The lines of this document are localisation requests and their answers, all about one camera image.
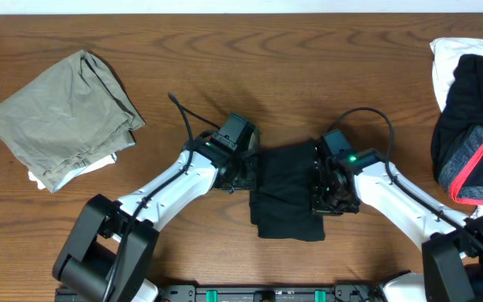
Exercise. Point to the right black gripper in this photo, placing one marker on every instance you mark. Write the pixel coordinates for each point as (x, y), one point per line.
(319, 180)

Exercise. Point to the white garment under olive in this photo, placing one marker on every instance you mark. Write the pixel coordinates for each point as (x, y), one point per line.
(109, 159)

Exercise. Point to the black Sydrogen polo shirt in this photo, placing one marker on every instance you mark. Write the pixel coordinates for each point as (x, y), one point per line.
(280, 205)

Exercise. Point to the folded olive green garment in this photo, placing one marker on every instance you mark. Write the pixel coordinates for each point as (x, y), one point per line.
(70, 116)

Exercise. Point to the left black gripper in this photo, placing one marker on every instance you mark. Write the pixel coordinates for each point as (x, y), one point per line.
(246, 175)

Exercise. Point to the black grey red garment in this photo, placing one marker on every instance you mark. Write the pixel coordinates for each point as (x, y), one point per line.
(457, 142)

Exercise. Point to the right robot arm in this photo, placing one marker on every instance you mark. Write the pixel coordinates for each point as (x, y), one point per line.
(450, 241)

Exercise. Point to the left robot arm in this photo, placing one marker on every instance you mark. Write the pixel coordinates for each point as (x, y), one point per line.
(109, 250)

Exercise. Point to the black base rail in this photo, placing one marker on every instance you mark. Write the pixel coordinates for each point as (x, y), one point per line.
(334, 293)

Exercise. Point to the white garment on right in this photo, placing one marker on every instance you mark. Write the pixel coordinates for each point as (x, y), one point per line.
(447, 53)

